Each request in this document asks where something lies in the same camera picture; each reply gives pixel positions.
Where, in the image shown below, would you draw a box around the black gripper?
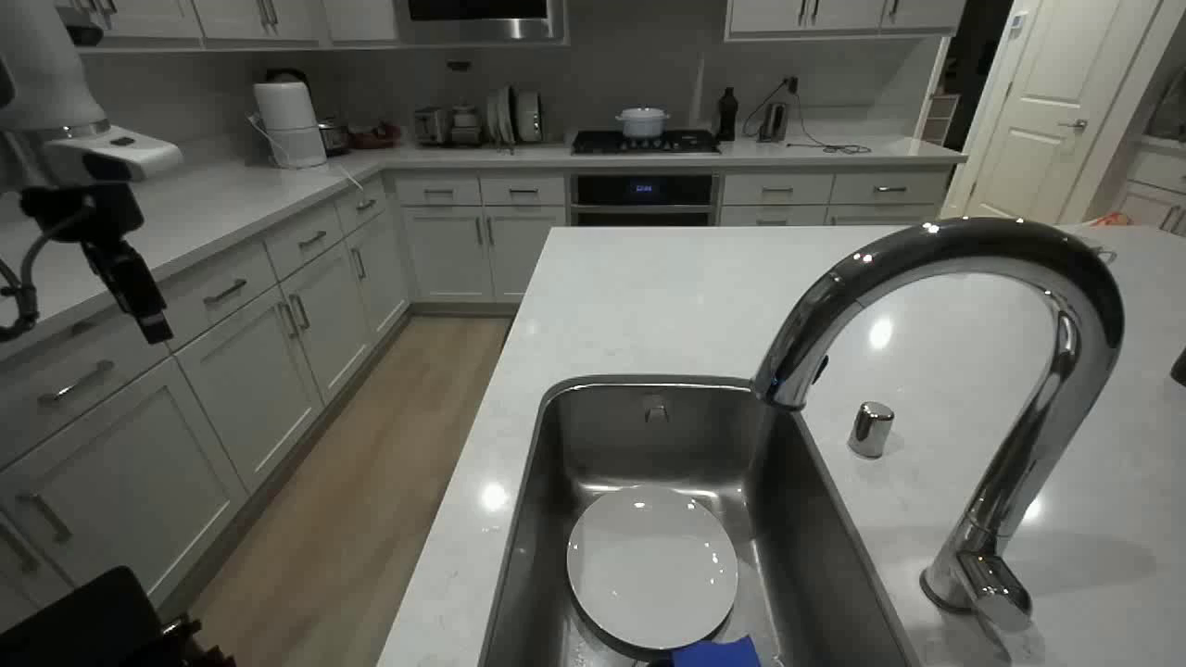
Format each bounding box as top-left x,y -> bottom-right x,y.
15,179 -> 179,347

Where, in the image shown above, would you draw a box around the chrome gooseneck kitchen faucet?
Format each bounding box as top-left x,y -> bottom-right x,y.
751,214 -> 1129,631

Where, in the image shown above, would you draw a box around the long white lower cabinet run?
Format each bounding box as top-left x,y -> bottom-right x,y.
0,179 -> 415,639

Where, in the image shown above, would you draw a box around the white kettle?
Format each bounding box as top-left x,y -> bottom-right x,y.
249,69 -> 335,175

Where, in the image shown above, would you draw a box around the dark small bowl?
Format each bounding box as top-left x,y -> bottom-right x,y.
346,116 -> 404,152

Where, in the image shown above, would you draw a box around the black bulky object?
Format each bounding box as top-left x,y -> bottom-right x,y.
0,563 -> 240,667

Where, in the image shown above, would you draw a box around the white lower cabinets beside oven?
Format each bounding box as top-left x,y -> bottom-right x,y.
389,170 -> 574,306

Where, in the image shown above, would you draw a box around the glass storage jars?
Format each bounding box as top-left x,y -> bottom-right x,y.
415,101 -> 485,152

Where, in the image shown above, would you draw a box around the stacked plates on rack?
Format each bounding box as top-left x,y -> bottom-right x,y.
481,80 -> 548,152

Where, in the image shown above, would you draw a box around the steel range hood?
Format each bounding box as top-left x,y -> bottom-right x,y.
394,0 -> 568,47

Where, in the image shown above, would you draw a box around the black built-in oven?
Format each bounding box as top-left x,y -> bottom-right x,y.
568,170 -> 723,230

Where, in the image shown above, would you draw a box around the black gas cooktop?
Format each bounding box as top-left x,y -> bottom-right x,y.
568,127 -> 723,159

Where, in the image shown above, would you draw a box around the white cooking pot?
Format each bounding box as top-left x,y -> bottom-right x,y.
615,104 -> 674,146

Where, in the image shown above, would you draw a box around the white round plate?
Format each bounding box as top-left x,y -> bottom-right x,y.
562,490 -> 744,657

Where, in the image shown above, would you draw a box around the dark bottle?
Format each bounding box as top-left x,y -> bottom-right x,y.
712,80 -> 741,146

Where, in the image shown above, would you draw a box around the blue sponge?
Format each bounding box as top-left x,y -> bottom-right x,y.
670,634 -> 763,667

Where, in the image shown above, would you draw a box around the white drawer cabinets beside oven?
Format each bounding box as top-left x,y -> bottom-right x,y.
716,167 -> 955,230

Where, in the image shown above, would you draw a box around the stainless steel sink basin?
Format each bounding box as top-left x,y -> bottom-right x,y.
474,376 -> 918,667

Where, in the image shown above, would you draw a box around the chrome soap dispenser pump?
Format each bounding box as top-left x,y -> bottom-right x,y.
844,398 -> 898,464

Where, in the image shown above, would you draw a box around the white panel door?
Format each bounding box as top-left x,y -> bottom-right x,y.
960,0 -> 1167,230

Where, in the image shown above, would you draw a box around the white upper cabinets with bar handles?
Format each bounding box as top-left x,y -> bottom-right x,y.
723,0 -> 966,42

